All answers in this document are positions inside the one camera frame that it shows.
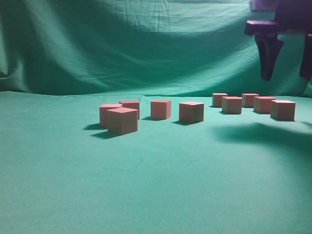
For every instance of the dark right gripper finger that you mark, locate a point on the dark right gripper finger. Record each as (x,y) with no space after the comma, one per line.
(269,46)

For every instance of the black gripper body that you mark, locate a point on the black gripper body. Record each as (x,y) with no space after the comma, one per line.
(289,15)

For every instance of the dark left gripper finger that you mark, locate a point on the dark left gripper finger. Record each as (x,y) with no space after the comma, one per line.
(306,65)

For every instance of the pink cube five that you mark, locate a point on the pink cube five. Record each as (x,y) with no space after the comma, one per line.
(283,110)

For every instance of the pink cube seven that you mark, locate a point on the pink cube seven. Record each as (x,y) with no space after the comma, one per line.
(262,104)

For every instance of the pink cube six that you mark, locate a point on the pink cube six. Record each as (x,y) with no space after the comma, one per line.
(232,105)

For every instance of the pink cube eight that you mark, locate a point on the pink cube eight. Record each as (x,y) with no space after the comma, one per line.
(217,99)

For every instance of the pink cube one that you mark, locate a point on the pink cube one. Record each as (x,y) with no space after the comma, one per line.
(191,111)

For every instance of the pink cube two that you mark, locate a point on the pink cube two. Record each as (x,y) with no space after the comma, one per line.
(161,108)

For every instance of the pink cube three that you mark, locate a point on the pink cube three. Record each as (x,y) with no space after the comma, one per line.
(133,104)

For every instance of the pink cube four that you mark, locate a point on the pink cube four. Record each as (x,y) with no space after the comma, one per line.
(122,120)

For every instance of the pink cube nine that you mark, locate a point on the pink cube nine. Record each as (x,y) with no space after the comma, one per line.
(248,99)

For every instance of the pink cube ten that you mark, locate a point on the pink cube ten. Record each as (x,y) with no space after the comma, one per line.
(103,112)

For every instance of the green cloth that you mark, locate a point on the green cloth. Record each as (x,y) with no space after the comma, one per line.
(61,172)

